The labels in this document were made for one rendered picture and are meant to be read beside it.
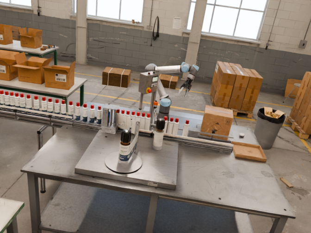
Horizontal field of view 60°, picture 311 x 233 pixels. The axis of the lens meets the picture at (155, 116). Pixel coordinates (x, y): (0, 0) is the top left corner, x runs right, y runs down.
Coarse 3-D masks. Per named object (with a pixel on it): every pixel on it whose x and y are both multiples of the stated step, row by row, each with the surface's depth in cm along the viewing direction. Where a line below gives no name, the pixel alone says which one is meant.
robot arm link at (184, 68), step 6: (150, 66) 293; (168, 66) 289; (174, 66) 288; (180, 66) 286; (186, 66) 282; (162, 72) 290; (168, 72) 290; (174, 72) 289; (180, 72) 289; (186, 72) 284
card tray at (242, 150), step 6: (234, 144) 289; (240, 144) 288; (246, 144) 288; (252, 144) 287; (234, 150) 277; (240, 150) 279; (246, 150) 280; (252, 150) 282; (258, 150) 284; (240, 156) 265; (246, 156) 264; (252, 156) 264; (258, 156) 272; (264, 156) 269
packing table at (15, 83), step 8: (0, 80) 386; (16, 80) 394; (80, 80) 430; (0, 88) 382; (8, 88) 381; (16, 88) 374; (24, 88) 372; (32, 88) 374; (40, 88) 378; (48, 88) 382; (72, 88) 394; (80, 88) 440; (48, 96) 379; (56, 96) 377; (64, 96) 370; (80, 96) 446; (80, 104) 452
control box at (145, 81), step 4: (148, 72) 266; (152, 72) 268; (140, 76) 260; (144, 76) 257; (148, 76) 255; (152, 76) 260; (140, 80) 262; (144, 80) 258; (148, 80) 257; (140, 84) 263; (144, 84) 259; (148, 84) 260; (140, 88) 264; (144, 88) 261; (148, 88) 262; (152, 88) 267; (156, 88) 272; (144, 92) 262; (148, 92) 264
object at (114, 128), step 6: (102, 114) 260; (114, 114) 261; (102, 120) 262; (108, 120) 265; (114, 120) 264; (102, 126) 265; (108, 126) 266; (114, 126) 267; (108, 132) 266; (114, 132) 266
